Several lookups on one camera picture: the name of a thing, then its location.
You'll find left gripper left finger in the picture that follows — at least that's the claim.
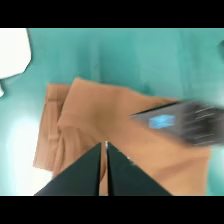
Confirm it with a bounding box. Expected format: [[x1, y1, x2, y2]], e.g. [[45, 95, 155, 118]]
[[34, 142, 102, 197]]

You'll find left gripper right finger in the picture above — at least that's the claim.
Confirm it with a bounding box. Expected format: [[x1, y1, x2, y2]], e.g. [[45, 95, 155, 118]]
[[106, 142, 173, 197]]

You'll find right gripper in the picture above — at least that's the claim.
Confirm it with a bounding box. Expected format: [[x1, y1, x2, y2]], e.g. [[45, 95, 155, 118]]
[[129, 99, 224, 148]]

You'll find brown shirt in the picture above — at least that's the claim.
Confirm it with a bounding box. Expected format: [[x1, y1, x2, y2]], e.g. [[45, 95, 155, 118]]
[[32, 77, 212, 197]]

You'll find white garment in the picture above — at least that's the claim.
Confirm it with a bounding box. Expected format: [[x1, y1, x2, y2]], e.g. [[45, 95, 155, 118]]
[[0, 28, 33, 98]]

